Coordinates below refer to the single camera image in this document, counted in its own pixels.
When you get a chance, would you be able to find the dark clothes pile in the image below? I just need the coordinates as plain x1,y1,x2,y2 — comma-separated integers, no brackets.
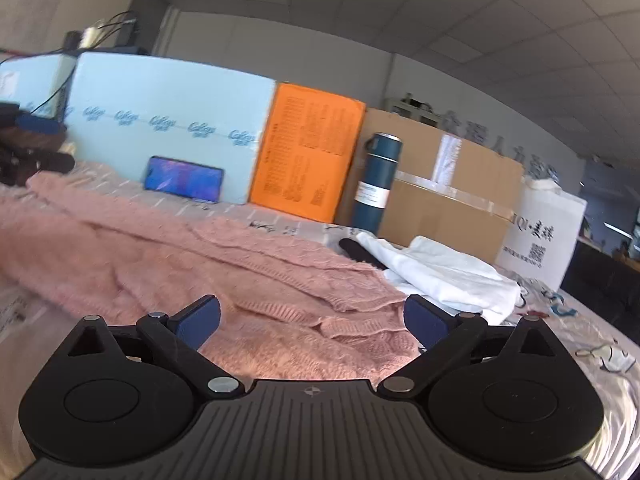
0,102,76,187

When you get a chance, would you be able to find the black cable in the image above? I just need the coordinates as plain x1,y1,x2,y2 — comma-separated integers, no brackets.
0,10,138,116

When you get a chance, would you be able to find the smartphone with lit screen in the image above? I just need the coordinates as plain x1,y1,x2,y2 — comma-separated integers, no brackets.
144,155,225,205

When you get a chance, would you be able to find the white paper bag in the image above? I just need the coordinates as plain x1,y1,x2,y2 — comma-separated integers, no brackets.
495,180,588,292

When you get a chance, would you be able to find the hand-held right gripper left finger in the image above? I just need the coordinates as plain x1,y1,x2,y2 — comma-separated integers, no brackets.
65,294,246,403

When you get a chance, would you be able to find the dark teal thermos bottle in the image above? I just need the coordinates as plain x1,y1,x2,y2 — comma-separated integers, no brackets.
350,132,403,236

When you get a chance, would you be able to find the light blue foam box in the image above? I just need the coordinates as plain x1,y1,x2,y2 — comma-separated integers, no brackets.
0,52,78,123

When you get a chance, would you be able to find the brown cardboard box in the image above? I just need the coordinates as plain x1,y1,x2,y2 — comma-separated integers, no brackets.
334,107,525,264

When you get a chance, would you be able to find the pink knitted sweater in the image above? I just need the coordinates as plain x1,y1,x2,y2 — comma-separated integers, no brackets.
0,172,422,382

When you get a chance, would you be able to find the white cloth garment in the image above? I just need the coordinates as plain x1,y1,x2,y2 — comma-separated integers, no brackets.
356,231,523,326

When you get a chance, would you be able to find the light blue foam board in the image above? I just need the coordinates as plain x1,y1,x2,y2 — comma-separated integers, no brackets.
65,51,277,205

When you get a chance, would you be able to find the black flat object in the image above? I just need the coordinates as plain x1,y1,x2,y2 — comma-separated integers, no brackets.
338,237,389,270

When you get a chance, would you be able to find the orange printed board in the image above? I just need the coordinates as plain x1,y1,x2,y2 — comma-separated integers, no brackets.
248,82,367,223

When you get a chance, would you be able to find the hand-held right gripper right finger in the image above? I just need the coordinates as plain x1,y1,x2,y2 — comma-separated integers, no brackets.
376,294,560,402

